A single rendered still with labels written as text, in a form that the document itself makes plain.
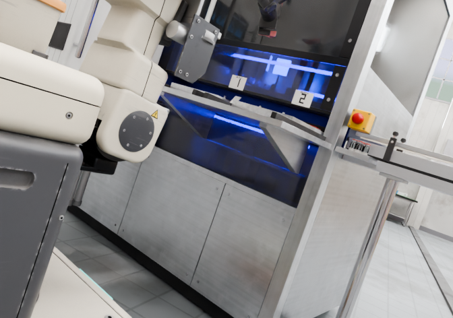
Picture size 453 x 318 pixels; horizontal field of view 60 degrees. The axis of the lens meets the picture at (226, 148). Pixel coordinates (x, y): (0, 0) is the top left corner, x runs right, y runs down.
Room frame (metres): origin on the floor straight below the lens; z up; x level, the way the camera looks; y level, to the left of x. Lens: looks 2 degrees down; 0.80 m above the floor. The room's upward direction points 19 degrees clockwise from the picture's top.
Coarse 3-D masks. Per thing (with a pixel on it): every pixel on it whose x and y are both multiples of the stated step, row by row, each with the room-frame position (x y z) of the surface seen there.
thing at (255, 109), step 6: (234, 102) 1.47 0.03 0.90; (240, 102) 1.45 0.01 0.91; (246, 108) 1.43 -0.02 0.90; (252, 108) 1.42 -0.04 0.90; (258, 108) 1.40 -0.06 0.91; (264, 108) 1.39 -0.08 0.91; (264, 114) 1.38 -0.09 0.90; (270, 114) 1.37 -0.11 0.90; (282, 114) 1.34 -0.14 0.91; (294, 120) 1.33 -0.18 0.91; (300, 120) 1.36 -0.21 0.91; (306, 126) 1.41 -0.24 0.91; (318, 132) 1.50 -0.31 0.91
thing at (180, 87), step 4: (172, 84) 1.67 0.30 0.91; (176, 84) 1.66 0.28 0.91; (176, 88) 1.65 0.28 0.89; (180, 88) 1.64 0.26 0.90; (184, 88) 1.63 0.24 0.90; (188, 88) 1.61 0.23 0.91; (192, 88) 1.60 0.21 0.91; (188, 92) 1.61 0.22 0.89; (204, 92) 1.56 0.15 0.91; (208, 92) 1.55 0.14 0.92; (216, 96) 1.52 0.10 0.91; (220, 96) 1.54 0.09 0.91; (228, 100) 1.58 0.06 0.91
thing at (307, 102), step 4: (296, 92) 1.62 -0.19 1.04; (300, 92) 1.61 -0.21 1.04; (304, 92) 1.60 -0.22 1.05; (308, 92) 1.59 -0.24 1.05; (296, 96) 1.62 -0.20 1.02; (300, 96) 1.61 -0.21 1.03; (304, 96) 1.60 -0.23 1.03; (308, 96) 1.59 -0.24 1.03; (312, 96) 1.58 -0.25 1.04; (292, 100) 1.63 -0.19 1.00; (296, 100) 1.62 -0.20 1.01; (304, 100) 1.60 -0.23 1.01; (308, 100) 1.59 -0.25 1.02; (296, 104) 1.61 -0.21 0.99; (300, 104) 1.60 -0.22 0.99; (304, 104) 1.59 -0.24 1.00; (308, 104) 1.58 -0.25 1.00
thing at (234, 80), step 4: (232, 76) 1.83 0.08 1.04; (236, 76) 1.82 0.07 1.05; (232, 80) 1.82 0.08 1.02; (236, 80) 1.81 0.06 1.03; (244, 80) 1.79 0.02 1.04; (232, 84) 1.82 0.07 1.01; (236, 84) 1.81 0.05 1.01; (240, 84) 1.79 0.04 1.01; (244, 84) 1.78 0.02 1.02; (236, 88) 1.80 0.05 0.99; (240, 88) 1.79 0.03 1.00
